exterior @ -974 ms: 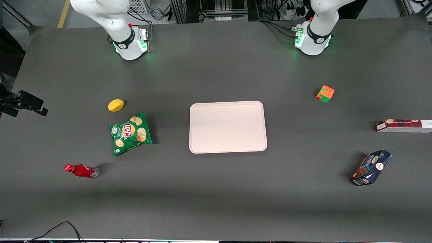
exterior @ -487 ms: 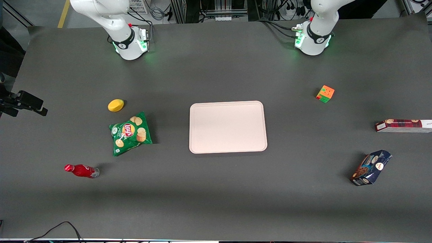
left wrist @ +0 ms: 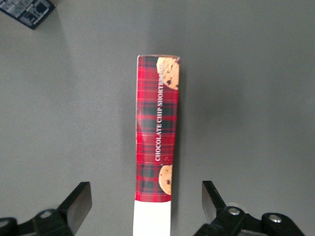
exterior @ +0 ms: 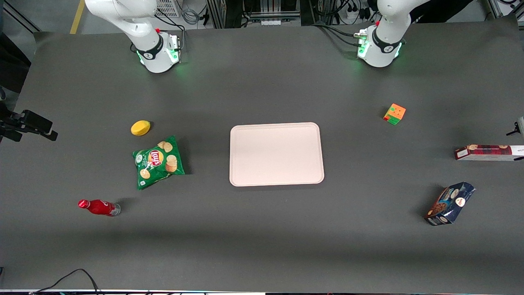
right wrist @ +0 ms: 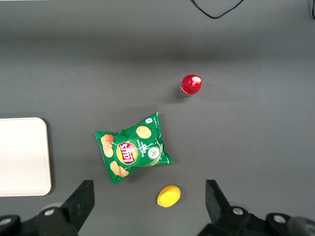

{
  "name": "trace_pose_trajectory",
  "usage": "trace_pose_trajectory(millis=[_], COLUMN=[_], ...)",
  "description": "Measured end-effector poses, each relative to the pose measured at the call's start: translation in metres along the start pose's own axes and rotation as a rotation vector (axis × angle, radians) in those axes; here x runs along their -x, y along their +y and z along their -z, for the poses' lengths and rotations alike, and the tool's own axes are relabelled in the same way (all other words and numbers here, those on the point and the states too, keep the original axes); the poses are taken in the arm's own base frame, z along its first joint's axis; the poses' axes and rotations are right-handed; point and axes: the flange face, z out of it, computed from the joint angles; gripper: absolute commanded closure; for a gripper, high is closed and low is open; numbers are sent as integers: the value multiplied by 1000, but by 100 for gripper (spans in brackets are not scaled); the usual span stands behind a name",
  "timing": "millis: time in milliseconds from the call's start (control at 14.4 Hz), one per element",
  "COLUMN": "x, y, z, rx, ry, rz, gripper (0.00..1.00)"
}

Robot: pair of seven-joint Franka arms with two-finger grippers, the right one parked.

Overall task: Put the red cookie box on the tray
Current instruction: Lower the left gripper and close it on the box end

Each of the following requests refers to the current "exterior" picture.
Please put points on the red tartan cookie box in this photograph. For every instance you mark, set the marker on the red tartan cookie box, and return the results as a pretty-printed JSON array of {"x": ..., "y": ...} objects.
[{"x": 489, "y": 152}]

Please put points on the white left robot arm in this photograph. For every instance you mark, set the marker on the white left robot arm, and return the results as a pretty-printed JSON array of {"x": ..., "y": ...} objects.
[{"x": 380, "y": 49}]

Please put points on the white rectangular tray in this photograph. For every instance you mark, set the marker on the white rectangular tray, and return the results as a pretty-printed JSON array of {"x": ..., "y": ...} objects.
[{"x": 276, "y": 153}]

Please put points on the dark blue cookie box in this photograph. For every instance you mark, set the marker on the dark blue cookie box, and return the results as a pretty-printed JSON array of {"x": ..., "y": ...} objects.
[{"x": 450, "y": 203}]

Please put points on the green potato chips bag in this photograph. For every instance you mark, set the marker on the green potato chips bag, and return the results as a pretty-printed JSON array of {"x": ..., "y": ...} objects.
[{"x": 157, "y": 162}]

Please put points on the yellow lemon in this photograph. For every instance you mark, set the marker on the yellow lemon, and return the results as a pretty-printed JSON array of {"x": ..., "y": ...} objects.
[{"x": 140, "y": 128}]

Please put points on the white power strip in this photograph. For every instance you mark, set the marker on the white power strip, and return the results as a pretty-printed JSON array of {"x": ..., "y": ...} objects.
[{"x": 270, "y": 21}]

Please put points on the orange and green puzzle cube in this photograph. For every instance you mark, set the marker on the orange and green puzzle cube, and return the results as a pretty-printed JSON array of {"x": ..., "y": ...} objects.
[{"x": 395, "y": 112}]

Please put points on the white perforated panel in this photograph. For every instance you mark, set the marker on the white perforated panel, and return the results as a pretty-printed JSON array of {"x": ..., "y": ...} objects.
[{"x": 168, "y": 7}]

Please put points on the red cola bottle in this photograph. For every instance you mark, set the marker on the red cola bottle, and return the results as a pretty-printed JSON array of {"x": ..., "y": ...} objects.
[{"x": 100, "y": 207}]

